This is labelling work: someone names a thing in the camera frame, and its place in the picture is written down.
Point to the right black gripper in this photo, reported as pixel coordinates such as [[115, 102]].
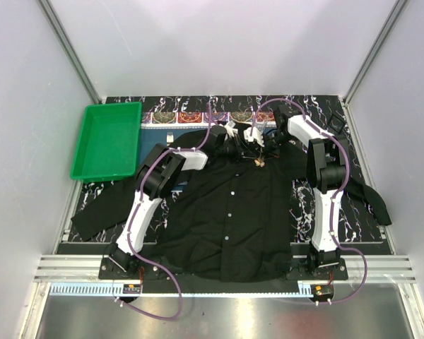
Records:
[[270, 153]]

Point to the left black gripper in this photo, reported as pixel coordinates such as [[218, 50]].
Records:
[[240, 151]]

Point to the gold brooch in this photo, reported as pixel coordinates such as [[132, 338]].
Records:
[[260, 159]]

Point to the black button shirt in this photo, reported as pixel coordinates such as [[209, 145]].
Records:
[[231, 220]]

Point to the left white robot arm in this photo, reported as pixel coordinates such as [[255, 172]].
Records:
[[159, 173]]

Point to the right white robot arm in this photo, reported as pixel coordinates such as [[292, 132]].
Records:
[[326, 171]]

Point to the black brooch box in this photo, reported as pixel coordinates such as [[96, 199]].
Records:
[[336, 124]]

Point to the clear drinking glass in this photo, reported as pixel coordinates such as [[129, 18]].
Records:
[[260, 121]]

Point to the silver fork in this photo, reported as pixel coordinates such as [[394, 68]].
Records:
[[170, 137]]

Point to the blue patterned placemat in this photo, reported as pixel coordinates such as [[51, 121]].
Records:
[[155, 130]]

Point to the green plastic tray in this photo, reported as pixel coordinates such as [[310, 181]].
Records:
[[108, 143]]

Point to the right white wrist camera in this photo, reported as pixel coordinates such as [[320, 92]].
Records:
[[254, 135]]

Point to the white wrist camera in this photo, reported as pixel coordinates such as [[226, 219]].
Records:
[[230, 129], [254, 135]]

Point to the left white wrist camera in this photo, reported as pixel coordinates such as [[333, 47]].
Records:
[[230, 129]]

